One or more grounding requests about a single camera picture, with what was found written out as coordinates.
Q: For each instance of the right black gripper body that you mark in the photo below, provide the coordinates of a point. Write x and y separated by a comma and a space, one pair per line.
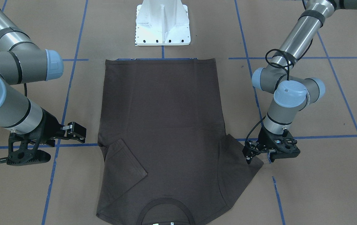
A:
47, 125

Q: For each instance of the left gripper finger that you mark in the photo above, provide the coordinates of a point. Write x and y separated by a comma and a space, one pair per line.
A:
249, 151
266, 154

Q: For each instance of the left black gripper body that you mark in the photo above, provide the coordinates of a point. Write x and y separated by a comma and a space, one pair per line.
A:
264, 137

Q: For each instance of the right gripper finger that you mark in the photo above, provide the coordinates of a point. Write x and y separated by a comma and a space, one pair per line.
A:
73, 136
74, 127

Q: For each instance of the dark brown t-shirt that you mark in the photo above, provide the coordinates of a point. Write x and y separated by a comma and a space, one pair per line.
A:
167, 157

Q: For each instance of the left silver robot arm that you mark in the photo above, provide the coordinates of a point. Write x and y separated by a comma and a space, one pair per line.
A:
290, 94

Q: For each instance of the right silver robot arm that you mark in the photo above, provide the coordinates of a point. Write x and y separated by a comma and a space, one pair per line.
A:
22, 62

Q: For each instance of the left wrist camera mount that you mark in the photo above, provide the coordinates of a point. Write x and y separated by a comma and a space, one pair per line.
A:
285, 148

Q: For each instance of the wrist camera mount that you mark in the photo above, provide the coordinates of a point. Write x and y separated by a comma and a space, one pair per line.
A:
24, 151
285, 148

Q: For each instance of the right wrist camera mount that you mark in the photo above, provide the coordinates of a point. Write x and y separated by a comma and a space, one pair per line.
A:
24, 151

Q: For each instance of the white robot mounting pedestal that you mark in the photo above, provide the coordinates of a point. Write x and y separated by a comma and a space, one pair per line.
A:
162, 23

